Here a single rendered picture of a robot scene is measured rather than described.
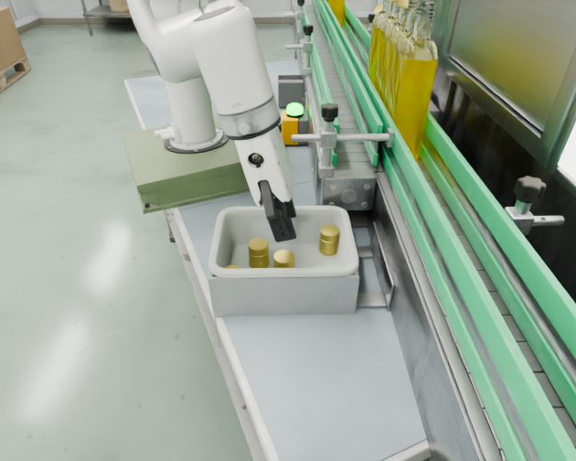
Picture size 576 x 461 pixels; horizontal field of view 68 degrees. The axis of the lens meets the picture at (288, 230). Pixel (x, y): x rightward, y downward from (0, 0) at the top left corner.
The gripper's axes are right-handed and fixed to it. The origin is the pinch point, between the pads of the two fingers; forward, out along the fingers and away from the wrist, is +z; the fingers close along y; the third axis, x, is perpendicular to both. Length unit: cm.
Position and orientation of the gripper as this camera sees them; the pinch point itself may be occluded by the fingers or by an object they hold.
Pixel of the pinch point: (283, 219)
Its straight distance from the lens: 63.2
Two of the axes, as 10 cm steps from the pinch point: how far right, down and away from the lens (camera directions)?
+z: 2.6, 7.8, 5.7
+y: 0.2, -6.0, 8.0
